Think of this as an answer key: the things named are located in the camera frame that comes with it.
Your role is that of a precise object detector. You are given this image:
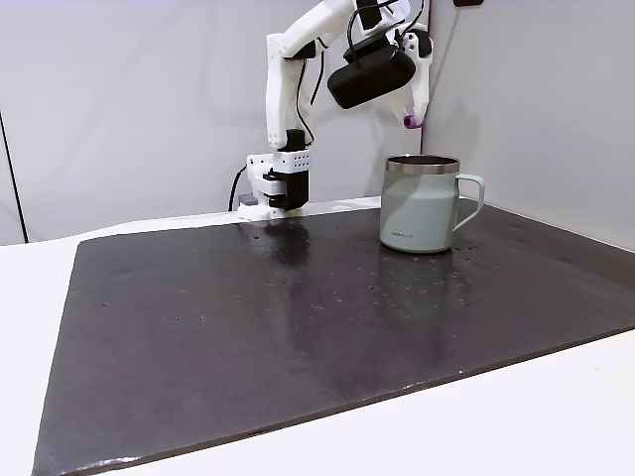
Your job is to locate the black camera cable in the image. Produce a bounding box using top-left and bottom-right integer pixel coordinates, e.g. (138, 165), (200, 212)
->
(345, 0), (429, 66)

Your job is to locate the dark brown table mat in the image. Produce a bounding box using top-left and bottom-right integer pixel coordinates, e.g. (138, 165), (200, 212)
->
(31, 201), (635, 476)

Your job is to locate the black power cable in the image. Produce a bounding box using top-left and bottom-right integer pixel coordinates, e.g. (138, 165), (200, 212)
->
(227, 166), (248, 212)

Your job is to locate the pale green steel-rimmed mug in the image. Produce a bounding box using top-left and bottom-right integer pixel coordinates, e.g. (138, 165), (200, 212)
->
(378, 154), (487, 256)

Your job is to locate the black oval camera box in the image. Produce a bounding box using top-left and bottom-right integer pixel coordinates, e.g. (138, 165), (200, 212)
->
(326, 44), (418, 112)

